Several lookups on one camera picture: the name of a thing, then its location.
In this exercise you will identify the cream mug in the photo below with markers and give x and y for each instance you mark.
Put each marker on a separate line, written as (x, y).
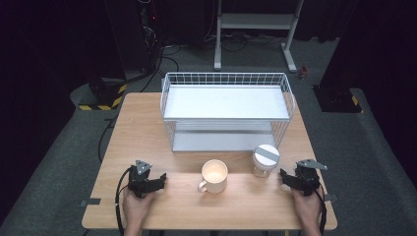
(214, 177)

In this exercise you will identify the clear jar with white lid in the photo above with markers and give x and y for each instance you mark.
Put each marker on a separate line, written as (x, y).
(265, 160)

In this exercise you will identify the grey tape strip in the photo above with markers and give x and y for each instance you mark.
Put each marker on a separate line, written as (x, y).
(90, 202)
(331, 197)

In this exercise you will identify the small red object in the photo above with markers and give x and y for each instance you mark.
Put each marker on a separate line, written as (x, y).
(303, 72)

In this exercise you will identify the person's left hand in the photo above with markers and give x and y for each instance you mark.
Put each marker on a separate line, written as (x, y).
(136, 206)

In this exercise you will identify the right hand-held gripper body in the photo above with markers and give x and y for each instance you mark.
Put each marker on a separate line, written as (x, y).
(307, 180)

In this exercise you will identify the person's right hand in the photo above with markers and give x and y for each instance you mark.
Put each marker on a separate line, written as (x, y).
(307, 209)

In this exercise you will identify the black yellow striped base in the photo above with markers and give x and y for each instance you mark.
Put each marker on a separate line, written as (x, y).
(339, 100)
(105, 95)

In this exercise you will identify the white metal stand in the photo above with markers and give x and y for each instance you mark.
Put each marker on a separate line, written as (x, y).
(255, 21)

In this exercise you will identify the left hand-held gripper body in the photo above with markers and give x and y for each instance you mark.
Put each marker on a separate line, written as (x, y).
(140, 183)

